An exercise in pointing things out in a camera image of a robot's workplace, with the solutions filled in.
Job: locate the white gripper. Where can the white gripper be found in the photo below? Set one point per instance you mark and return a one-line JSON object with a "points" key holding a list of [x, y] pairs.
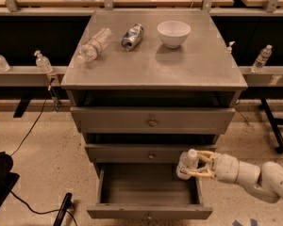
{"points": [[226, 169]]}

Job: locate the blue label plastic bottle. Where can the blue label plastic bottle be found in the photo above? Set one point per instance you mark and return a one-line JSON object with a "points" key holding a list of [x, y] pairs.
{"points": [[187, 160]]}

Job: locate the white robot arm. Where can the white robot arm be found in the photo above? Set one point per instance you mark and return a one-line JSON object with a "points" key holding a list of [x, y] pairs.
{"points": [[264, 183]]}

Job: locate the grey open bottom drawer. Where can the grey open bottom drawer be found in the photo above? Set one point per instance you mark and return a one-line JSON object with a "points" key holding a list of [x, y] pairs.
{"points": [[147, 191]]}

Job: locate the grey metal drawer cabinet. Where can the grey metal drawer cabinet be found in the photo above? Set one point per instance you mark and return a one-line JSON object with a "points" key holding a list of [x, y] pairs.
{"points": [[199, 73]]}

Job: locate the grey middle drawer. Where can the grey middle drawer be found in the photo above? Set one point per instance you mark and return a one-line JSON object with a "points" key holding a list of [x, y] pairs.
{"points": [[140, 153]]}

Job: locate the upright clear water bottle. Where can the upright clear water bottle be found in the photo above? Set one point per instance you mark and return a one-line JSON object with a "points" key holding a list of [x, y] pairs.
{"points": [[262, 59]]}

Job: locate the right sanitizer pump bottle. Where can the right sanitizer pump bottle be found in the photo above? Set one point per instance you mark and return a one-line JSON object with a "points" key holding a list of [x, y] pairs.
{"points": [[230, 46]]}

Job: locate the grey top drawer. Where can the grey top drawer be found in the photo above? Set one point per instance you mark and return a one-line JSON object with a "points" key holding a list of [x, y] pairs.
{"points": [[145, 120]]}

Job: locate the clear red label water bottle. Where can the clear red label water bottle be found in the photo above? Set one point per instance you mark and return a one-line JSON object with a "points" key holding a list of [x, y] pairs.
{"points": [[94, 47]]}

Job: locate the black right table leg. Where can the black right table leg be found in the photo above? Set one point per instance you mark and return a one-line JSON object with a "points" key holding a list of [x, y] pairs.
{"points": [[274, 122]]}

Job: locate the white ceramic bowl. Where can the white ceramic bowl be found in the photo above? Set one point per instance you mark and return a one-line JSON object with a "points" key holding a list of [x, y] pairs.
{"points": [[173, 33]]}

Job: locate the black stand leg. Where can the black stand leg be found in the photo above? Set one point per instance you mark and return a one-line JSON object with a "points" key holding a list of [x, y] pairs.
{"points": [[66, 204]]}

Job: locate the crushed silver blue can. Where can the crushed silver blue can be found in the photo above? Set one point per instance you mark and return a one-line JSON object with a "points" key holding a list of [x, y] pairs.
{"points": [[132, 37]]}

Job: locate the black object lower left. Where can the black object lower left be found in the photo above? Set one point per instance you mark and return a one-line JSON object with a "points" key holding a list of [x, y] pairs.
{"points": [[8, 179]]}

